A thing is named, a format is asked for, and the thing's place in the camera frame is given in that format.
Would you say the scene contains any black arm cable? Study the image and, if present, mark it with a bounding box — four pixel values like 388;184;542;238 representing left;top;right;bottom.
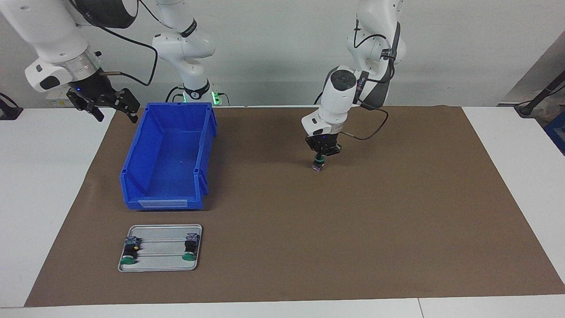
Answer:
342;18;393;141
71;0;158;87

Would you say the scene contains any green push button yellow mark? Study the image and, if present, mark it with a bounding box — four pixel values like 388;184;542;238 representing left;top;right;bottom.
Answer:
120;236;141;265

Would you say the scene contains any black clamp stand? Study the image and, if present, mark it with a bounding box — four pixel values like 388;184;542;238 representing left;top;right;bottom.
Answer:
0;93;23;121

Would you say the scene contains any black base cable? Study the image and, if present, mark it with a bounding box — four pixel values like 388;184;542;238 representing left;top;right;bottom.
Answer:
166;85;186;103
314;79;331;105

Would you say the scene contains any brown table mat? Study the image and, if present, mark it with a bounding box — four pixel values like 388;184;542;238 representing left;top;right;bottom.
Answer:
24;106;565;307

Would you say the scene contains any blue plastic storage bin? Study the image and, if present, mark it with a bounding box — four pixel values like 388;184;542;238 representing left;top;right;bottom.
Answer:
120;102;218;211

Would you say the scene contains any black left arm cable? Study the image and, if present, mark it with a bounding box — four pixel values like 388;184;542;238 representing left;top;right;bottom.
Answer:
342;18;393;141

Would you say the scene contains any black tripod pole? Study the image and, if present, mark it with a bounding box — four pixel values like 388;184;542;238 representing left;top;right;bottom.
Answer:
514;71;565;117

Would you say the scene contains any blue crate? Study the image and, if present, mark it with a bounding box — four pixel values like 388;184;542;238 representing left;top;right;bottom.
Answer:
544;110;565;155

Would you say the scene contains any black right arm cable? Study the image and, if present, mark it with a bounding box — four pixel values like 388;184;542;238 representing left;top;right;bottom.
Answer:
71;0;158;87

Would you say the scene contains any silver metal tray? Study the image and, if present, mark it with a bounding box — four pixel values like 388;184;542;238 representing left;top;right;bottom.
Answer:
117;224;203;273

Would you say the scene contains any green lit base connector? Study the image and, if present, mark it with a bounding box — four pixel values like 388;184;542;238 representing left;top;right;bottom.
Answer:
211;84;230;106

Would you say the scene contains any white wall box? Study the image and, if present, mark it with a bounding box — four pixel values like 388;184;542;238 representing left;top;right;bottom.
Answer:
46;91;72;108

